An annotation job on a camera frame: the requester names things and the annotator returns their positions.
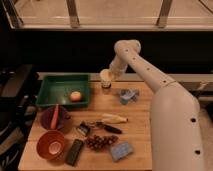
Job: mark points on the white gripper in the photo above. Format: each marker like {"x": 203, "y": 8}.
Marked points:
{"x": 117, "y": 67}

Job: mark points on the black rectangular remote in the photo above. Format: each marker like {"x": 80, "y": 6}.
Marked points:
{"x": 74, "y": 152}

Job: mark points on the green plastic tray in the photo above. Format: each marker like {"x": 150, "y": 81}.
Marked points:
{"x": 57, "y": 89}

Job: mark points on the blue sponge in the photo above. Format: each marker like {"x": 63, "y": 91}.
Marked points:
{"x": 121, "y": 150}

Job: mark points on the orange bowl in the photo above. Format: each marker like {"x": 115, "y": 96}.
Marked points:
{"x": 50, "y": 145}

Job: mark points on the orange carrot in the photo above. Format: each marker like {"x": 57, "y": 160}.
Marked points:
{"x": 55, "y": 117}

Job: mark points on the black chair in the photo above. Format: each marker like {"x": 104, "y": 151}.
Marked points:
{"x": 16, "y": 94}

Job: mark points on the bunch of red grapes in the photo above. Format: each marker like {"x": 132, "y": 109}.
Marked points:
{"x": 98, "y": 143}

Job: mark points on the small metal cup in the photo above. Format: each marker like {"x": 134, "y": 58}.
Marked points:
{"x": 106, "y": 85}

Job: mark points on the white plastic cup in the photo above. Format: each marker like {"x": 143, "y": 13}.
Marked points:
{"x": 106, "y": 76}

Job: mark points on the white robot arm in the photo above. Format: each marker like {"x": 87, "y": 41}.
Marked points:
{"x": 175, "y": 132}

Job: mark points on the crumpled blue cloth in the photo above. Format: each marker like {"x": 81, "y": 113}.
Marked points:
{"x": 128, "y": 94}

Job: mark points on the peach apple fruit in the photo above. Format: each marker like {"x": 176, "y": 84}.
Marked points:
{"x": 75, "y": 96}

